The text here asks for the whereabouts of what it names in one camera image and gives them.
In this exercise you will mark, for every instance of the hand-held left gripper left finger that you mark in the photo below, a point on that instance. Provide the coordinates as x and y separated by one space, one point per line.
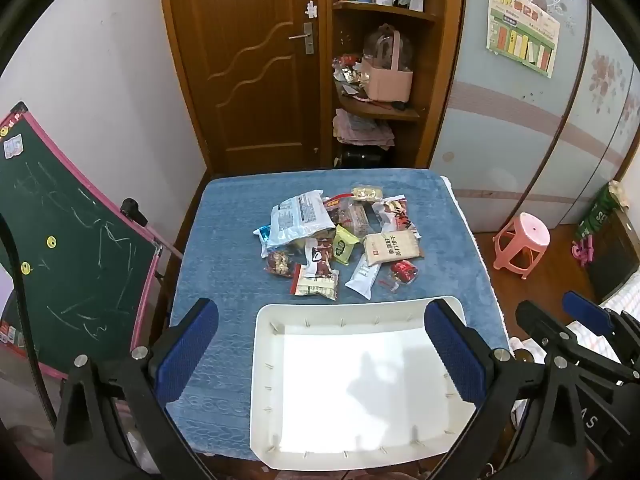
182 355

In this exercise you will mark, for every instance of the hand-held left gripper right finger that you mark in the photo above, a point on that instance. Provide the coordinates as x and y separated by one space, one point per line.
457 355

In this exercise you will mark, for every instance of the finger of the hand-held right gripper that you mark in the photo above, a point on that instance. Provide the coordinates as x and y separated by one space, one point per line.
542 327
587 312

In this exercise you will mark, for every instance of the clear packet of red candies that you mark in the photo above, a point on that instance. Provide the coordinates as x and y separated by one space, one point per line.
402 275

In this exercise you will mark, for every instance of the white plastic tray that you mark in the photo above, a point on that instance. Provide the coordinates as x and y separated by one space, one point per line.
350 385

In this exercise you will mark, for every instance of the long white bar packet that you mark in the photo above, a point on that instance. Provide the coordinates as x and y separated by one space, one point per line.
364 277

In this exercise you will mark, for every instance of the beige cracker packet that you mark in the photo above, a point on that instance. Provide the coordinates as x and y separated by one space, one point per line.
390 249

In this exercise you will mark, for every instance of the red-brown dried fruit packet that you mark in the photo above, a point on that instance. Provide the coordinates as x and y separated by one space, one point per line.
279 262

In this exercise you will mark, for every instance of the cream packet with red edge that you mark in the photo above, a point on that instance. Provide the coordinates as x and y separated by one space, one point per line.
315 287

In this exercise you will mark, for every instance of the white red black snack packet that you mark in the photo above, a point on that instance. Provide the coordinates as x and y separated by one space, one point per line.
397 215

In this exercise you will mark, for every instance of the green yellow snack packet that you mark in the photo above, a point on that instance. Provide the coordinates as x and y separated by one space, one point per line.
345 247

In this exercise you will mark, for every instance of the white brown small packet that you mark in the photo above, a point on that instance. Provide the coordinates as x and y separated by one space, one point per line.
320 255

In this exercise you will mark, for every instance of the red-striped clear zip bag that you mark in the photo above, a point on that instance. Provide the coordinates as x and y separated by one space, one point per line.
350 215

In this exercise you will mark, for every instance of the large white printed snack bag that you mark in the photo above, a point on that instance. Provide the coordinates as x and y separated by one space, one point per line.
300 215

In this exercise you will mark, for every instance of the yellow pastry clear packet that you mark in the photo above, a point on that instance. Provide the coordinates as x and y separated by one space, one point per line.
367 193

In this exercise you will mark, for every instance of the white checked blanket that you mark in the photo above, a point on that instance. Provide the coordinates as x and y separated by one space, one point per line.
627 292

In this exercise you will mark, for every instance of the dark brown cabinet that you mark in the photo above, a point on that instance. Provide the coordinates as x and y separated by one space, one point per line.
615 260

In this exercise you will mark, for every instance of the pink toy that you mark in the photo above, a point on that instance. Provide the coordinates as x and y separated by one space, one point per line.
584 251

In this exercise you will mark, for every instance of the pink plastic stool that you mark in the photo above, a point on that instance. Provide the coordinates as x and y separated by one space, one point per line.
522 240

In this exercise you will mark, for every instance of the green printed bag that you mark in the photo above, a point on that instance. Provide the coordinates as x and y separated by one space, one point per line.
597 212

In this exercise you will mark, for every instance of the blue fleece table mat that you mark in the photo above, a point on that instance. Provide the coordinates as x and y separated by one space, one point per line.
225 240

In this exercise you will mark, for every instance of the pale floral wardrobe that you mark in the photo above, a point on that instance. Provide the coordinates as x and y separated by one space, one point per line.
510 150

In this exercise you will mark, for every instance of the black bag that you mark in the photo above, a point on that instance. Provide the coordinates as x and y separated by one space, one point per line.
362 156

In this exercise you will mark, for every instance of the folded pink cloth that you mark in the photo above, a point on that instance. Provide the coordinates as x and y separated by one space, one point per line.
362 129

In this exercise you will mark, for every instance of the wooden shelf unit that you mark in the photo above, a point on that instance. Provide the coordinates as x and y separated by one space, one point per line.
435 85

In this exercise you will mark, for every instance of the wooden door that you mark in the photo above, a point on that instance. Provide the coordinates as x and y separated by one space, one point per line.
250 85

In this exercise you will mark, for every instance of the pile of shiny wrappers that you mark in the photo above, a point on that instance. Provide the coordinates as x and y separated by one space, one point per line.
347 71

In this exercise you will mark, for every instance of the white door hook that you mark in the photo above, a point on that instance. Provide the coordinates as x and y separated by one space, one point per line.
311 10

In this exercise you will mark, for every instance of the green chalkboard pink frame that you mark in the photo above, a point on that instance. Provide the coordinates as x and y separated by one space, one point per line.
75 260

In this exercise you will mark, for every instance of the wall poster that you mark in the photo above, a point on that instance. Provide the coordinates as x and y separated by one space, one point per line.
525 30

